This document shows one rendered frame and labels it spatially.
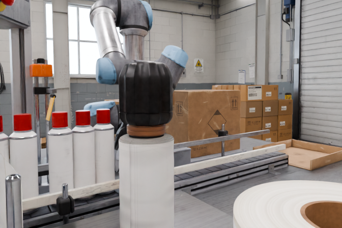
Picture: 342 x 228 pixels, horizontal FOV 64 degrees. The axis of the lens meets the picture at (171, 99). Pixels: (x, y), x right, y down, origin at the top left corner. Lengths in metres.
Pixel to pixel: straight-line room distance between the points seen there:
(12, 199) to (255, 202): 0.22
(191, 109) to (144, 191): 0.72
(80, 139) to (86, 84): 5.51
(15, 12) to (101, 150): 0.37
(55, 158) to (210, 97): 0.70
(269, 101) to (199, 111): 3.57
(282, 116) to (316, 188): 4.58
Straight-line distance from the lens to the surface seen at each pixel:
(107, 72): 0.78
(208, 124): 1.16
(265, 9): 6.31
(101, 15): 1.04
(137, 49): 1.10
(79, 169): 0.68
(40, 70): 0.72
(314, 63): 5.38
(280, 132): 4.92
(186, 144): 0.88
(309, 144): 1.47
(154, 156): 0.39
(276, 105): 4.77
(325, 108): 5.27
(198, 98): 1.11
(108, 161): 0.70
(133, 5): 1.13
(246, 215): 0.28
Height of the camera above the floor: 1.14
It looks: 3 degrees down
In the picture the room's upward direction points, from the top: straight up
